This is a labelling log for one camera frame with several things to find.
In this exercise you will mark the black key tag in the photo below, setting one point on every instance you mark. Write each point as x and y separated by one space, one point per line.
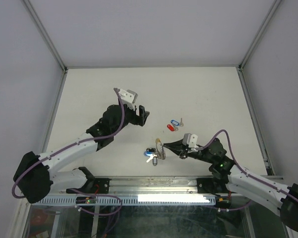
155 161

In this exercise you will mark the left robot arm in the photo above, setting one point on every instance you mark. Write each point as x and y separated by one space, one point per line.
38 175

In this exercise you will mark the aluminium front rail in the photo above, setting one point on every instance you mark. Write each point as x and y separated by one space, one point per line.
125 185

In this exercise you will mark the blue key tag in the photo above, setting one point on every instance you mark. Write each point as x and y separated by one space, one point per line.
174 122

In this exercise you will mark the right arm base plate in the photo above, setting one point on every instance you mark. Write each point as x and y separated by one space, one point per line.
210 185

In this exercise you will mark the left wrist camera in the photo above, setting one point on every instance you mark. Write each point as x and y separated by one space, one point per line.
128 97

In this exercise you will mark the red key tag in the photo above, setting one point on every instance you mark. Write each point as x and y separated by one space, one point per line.
170 127

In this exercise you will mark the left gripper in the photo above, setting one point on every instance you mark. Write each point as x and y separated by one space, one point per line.
140 119

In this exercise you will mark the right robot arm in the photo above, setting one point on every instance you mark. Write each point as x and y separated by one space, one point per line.
279 198

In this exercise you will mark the large steel keyring yellow handle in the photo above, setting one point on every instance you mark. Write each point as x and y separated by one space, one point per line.
160 149

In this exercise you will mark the slotted cable duct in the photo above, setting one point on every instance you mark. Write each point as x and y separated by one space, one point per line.
137 200

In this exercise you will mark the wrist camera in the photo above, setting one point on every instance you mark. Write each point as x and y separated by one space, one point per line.
190 141
128 97

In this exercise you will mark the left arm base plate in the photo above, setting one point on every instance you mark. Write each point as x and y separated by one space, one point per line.
99 184

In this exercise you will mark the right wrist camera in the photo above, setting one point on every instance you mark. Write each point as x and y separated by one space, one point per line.
190 141

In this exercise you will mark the silver key on keyring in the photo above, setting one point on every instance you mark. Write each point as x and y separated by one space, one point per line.
151 157

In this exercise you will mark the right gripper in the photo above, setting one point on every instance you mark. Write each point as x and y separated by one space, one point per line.
179 148

